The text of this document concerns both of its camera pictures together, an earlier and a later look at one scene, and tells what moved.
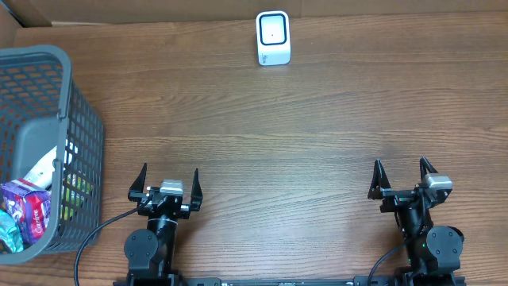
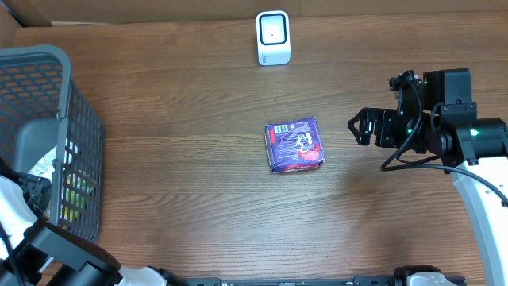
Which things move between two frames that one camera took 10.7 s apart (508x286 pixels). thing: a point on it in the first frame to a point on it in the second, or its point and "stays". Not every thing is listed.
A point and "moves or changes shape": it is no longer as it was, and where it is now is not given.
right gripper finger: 424,165 to 360,115
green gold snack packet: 74,191 stays
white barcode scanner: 273,37 stays
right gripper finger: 379,180 to 351,125
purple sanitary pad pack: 29,205 moves or changes shape
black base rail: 289,280 stays
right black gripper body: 398,197 to 394,130
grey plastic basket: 43,109 stays
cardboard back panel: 31,13 stays
